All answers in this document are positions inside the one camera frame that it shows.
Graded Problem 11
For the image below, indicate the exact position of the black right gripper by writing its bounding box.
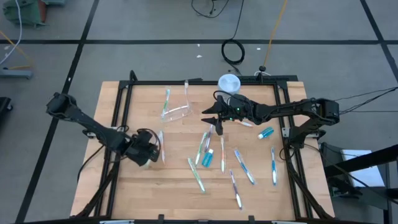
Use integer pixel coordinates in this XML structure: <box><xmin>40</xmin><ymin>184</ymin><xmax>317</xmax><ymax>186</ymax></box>
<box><xmin>201</xmin><ymin>91</ymin><xmax>254</xmax><ymax>136</ymax></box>

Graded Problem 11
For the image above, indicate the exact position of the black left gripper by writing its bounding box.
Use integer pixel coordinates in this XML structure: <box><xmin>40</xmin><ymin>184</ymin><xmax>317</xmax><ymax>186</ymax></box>
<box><xmin>126</xmin><ymin>129</ymin><xmax>161</xmax><ymax>167</ymax></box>

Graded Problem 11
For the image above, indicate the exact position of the green toothbrush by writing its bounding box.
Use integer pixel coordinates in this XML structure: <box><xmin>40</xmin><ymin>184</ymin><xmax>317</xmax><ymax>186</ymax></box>
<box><xmin>160</xmin><ymin>88</ymin><xmax>172</xmax><ymax>119</ymax></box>
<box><xmin>187</xmin><ymin>157</ymin><xmax>207</xmax><ymax>194</ymax></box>
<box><xmin>194</xmin><ymin>131</ymin><xmax>208</xmax><ymax>166</ymax></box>

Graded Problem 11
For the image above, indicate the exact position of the clear plastic cup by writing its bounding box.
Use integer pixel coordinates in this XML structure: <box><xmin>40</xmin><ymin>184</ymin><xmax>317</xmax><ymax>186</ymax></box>
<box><xmin>160</xmin><ymin>102</ymin><xmax>194</xmax><ymax>123</ymax></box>

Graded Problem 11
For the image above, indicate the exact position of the blue toothbrush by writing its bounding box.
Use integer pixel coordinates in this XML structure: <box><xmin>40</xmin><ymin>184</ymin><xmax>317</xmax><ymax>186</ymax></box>
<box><xmin>269</xmin><ymin>146</ymin><xmax>279</xmax><ymax>187</ymax></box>
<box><xmin>233</xmin><ymin>148</ymin><xmax>257</xmax><ymax>186</ymax></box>

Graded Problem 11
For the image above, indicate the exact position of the purple toothbrush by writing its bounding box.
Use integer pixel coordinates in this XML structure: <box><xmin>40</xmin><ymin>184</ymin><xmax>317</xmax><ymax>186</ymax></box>
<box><xmin>229</xmin><ymin>169</ymin><xmax>244</xmax><ymax>210</ymax></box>
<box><xmin>203</xmin><ymin>124</ymin><xmax>215</xmax><ymax>154</ymax></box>

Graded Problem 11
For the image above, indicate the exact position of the white green wipes canister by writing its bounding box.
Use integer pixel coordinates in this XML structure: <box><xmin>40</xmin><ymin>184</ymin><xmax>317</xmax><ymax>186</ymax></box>
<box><xmin>217</xmin><ymin>73</ymin><xmax>242</xmax><ymax>97</ymax></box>

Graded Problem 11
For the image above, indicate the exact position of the black equipment stand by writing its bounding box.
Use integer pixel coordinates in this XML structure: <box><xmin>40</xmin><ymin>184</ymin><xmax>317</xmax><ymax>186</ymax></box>
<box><xmin>320</xmin><ymin>141</ymin><xmax>398</xmax><ymax>224</ymax></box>

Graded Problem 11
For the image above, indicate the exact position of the grey blue floor bar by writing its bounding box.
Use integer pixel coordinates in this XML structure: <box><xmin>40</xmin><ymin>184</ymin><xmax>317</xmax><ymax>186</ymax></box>
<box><xmin>0</xmin><ymin>68</ymin><xmax>34</xmax><ymax>80</ymax></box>

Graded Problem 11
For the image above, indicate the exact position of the black slanted beam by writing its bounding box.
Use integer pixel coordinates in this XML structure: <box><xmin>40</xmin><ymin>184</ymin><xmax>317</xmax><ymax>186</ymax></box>
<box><xmin>323</xmin><ymin>144</ymin><xmax>398</xmax><ymax>175</ymax></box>

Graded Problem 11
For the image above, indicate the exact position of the white box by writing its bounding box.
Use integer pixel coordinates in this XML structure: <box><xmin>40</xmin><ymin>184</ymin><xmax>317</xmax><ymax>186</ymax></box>
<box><xmin>341</xmin><ymin>149</ymin><xmax>386</xmax><ymax>188</ymax></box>

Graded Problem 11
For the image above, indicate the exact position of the green bag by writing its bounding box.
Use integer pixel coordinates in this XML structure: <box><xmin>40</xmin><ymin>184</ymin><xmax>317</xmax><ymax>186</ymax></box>
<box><xmin>2</xmin><ymin>0</ymin><xmax>66</xmax><ymax>29</ymax></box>

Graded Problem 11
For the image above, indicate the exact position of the black cable bundle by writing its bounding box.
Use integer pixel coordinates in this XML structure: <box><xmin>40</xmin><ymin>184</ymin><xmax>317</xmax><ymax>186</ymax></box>
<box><xmin>74</xmin><ymin>152</ymin><xmax>121</xmax><ymax>218</ymax></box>
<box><xmin>285</xmin><ymin>154</ymin><xmax>329</xmax><ymax>219</ymax></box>

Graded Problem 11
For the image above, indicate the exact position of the loose black arm cable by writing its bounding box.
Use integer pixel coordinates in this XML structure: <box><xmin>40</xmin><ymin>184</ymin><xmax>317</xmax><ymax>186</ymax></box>
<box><xmin>76</xmin><ymin>144</ymin><xmax>106</xmax><ymax>183</ymax></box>

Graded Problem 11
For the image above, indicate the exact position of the coiled black cable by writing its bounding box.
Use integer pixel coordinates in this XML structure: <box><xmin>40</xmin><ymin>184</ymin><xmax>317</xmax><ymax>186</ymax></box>
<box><xmin>221</xmin><ymin>0</ymin><xmax>246</xmax><ymax>75</ymax></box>

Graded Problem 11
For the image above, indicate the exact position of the yellow cable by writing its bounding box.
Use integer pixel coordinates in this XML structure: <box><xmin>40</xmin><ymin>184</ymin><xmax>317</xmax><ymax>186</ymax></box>
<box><xmin>262</xmin><ymin>0</ymin><xmax>289</xmax><ymax>68</ymax></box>

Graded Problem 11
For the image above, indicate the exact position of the black cable with plug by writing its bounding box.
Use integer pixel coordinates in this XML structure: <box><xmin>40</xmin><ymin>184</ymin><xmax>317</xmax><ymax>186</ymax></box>
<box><xmin>191</xmin><ymin>0</ymin><xmax>229</xmax><ymax>19</ymax></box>

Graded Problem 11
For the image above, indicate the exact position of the thin black floor cable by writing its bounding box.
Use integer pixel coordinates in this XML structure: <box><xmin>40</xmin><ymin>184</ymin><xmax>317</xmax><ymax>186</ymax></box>
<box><xmin>334</xmin><ymin>86</ymin><xmax>398</xmax><ymax>102</ymax></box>
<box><xmin>338</xmin><ymin>89</ymin><xmax>398</xmax><ymax>115</ymax></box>

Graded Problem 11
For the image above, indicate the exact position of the orange cable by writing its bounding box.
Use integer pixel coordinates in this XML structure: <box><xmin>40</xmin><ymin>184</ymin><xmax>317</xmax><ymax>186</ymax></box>
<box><xmin>0</xmin><ymin>30</ymin><xmax>34</xmax><ymax>70</ymax></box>

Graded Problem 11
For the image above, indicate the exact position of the white cable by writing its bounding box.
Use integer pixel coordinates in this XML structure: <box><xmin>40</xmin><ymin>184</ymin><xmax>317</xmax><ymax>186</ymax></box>
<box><xmin>0</xmin><ymin>0</ymin><xmax>23</xmax><ymax>66</ymax></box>

